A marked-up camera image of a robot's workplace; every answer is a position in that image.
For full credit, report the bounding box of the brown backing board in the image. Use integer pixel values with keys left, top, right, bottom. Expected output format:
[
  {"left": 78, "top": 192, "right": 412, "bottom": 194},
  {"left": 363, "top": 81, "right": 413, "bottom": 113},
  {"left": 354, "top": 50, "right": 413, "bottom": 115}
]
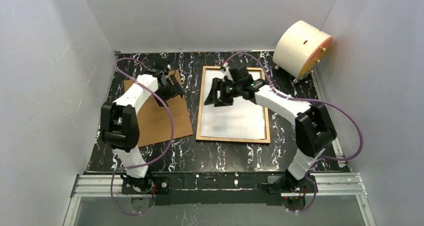
[{"left": 123, "top": 69, "right": 194, "bottom": 148}]

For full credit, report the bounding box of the wooden picture frame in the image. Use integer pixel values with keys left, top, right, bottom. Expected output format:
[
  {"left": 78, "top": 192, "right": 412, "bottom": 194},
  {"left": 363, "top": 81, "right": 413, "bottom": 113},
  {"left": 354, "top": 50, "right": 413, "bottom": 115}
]
[{"left": 195, "top": 66, "right": 271, "bottom": 144}]

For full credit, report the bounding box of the landscape photo print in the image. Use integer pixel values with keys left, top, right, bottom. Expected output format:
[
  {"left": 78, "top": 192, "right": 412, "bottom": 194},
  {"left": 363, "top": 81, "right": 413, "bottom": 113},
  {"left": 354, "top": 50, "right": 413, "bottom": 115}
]
[{"left": 200, "top": 70, "right": 267, "bottom": 140}]

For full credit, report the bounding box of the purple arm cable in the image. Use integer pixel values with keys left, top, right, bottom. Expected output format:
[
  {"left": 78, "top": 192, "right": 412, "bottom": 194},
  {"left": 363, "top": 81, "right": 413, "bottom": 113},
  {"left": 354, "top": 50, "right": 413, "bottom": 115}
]
[
  {"left": 110, "top": 58, "right": 175, "bottom": 216},
  {"left": 221, "top": 53, "right": 364, "bottom": 213}
]

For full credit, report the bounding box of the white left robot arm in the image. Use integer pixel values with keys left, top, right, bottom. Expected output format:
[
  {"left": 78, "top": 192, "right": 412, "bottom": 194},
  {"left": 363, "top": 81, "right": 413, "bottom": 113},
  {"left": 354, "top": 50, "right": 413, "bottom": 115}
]
[{"left": 99, "top": 58, "right": 184, "bottom": 179}]

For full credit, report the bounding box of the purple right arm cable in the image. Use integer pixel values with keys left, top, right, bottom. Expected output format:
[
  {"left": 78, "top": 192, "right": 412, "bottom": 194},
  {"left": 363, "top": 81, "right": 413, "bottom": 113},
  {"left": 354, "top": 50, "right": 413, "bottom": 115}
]
[{"left": 221, "top": 53, "right": 364, "bottom": 213}]

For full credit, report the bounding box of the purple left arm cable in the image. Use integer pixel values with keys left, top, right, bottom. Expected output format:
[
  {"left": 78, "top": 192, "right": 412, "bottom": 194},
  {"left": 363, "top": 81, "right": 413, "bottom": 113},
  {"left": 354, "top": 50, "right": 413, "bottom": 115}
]
[{"left": 110, "top": 58, "right": 175, "bottom": 216}]

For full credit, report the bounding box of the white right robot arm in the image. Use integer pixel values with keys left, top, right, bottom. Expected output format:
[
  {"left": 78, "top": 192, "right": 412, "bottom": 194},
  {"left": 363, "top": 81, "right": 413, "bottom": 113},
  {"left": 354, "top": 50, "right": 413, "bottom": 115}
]
[{"left": 203, "top": 65, "right": 337, "bottom": 181}]

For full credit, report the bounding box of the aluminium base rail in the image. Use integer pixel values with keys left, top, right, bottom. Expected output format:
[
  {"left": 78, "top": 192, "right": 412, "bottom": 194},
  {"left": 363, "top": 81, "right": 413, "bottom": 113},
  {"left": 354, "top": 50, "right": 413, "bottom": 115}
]
[{"left": 64, "top": 172, "right": 376, "bottom": 225}]

